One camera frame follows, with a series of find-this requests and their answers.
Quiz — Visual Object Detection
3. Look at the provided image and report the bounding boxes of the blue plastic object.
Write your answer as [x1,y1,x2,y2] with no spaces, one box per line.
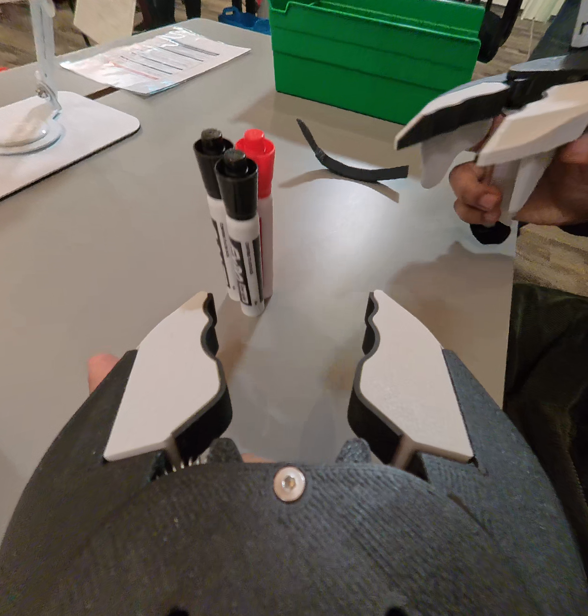
[218,6,272,35]

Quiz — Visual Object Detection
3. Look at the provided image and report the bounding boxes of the person's left hand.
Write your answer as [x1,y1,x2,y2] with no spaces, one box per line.
[88,354,121,393]

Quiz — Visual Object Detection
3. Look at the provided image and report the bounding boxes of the white stand base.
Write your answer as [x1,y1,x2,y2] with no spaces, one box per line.
[0,90,142,208]

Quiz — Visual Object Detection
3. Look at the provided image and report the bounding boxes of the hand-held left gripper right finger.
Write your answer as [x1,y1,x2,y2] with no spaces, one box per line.
[347,289,476,471]

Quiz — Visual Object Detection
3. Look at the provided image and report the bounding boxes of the black fabric strap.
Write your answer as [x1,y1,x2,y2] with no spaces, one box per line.
[296,118,410,184]

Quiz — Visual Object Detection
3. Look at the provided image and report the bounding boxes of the red dry erase marker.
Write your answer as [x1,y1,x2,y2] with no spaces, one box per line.
[234,128,276,300]

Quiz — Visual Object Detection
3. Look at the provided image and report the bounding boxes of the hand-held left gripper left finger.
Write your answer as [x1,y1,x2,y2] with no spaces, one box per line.
[103,290,233,471]

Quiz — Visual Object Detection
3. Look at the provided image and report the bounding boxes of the person's dark green pants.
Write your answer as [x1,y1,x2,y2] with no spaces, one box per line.
[502,281,588,583]

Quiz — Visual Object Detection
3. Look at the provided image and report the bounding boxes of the green plastic bin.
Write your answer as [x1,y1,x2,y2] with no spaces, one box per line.
[268,0,486,126]

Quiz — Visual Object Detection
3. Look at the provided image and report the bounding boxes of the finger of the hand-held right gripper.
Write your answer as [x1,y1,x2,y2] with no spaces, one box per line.
[474,79,588,224]
[394,79,516,189]

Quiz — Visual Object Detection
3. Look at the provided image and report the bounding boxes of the white panel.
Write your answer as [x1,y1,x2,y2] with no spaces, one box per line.
[73,0,137,47]

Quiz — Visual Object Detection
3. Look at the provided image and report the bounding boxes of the black dry erase marker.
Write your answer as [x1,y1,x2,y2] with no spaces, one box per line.
[215,148,267,317]
[193,127,233,301]

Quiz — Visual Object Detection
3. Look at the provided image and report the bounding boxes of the black curved object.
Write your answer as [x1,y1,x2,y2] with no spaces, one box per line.
[476,0,523,64]

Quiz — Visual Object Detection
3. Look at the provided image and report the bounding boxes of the person's right hand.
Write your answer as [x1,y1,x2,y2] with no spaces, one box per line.
[449,130,588,228]

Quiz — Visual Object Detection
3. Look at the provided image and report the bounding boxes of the paper in plastic sleeve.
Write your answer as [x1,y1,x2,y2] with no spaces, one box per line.
[59,26,251,97]

